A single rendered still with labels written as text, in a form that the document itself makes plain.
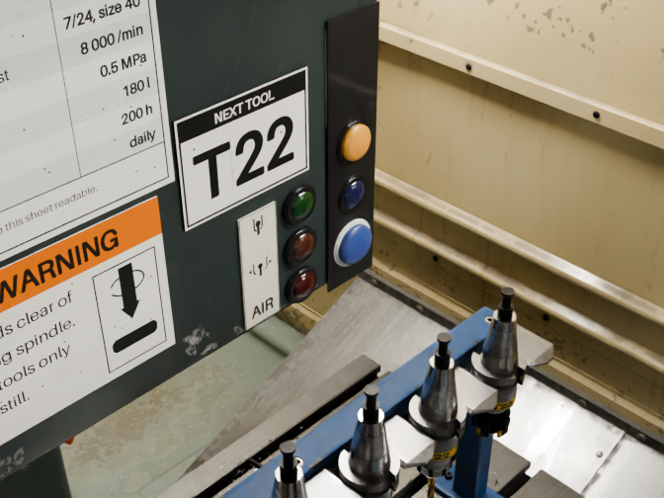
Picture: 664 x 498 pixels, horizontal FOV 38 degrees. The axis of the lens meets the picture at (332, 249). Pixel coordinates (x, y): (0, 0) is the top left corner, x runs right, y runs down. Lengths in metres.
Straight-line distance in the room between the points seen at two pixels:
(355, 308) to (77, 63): 1.41
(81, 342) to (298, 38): 0.21
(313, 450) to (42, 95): 0.64
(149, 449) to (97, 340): 1.40
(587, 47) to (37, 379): 0.99
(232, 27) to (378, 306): 1.34
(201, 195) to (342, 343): 1.28
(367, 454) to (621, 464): 0.70
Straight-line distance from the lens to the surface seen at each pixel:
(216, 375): 2.08
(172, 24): 0.51
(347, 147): 0.63
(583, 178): 1.46
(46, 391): 0.56
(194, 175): 0.55
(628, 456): 1.63
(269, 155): 0.58
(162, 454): 1.94
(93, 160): 0.51
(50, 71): 0.48
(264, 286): 0.63
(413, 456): 1.05
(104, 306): 0.55
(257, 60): 0.56
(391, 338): 1.79
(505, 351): 1.12
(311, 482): 1.02
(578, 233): 1.51
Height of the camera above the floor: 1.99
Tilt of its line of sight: 35 degrees down
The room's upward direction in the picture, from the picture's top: straight up
